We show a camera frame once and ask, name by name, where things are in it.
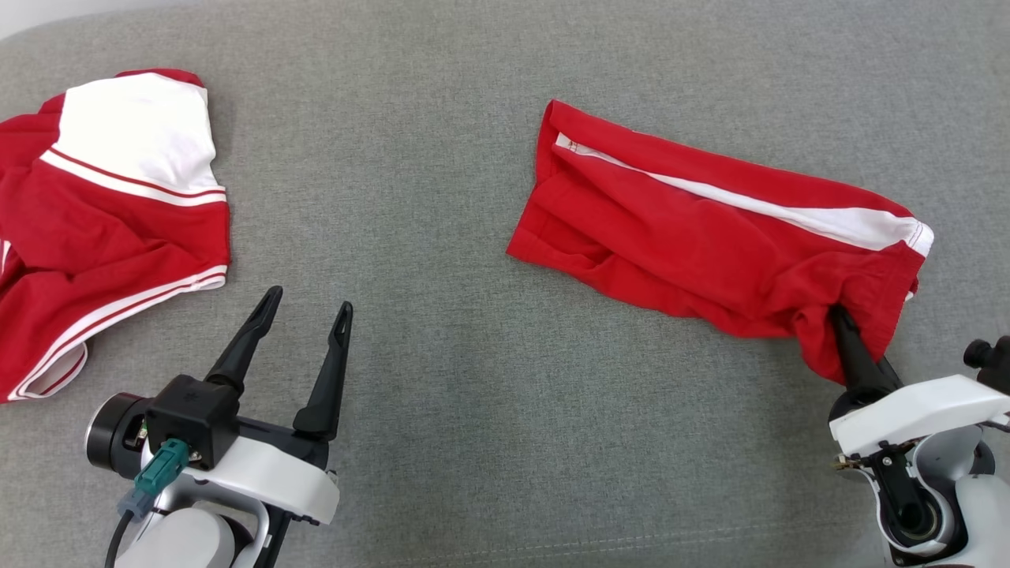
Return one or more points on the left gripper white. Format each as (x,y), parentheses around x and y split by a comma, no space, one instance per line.
(284,477)

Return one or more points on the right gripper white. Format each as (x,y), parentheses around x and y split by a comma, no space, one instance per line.
(915,414)

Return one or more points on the red basketball jersey number 23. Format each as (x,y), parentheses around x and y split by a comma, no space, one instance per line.
(118,229)

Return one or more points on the red shorts white side stripe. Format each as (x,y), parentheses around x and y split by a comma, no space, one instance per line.
(671,237)

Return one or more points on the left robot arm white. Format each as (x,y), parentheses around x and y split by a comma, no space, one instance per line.
(189,540)

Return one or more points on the grey fabric sofa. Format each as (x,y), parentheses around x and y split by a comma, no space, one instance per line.
(442,237)

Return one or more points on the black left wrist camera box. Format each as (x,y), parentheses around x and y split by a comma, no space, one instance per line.
(193,418)

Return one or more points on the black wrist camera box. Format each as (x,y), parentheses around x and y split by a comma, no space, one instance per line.
(990,363)
(193,418)

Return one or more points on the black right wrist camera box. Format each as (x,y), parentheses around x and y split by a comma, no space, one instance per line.
(990,363)

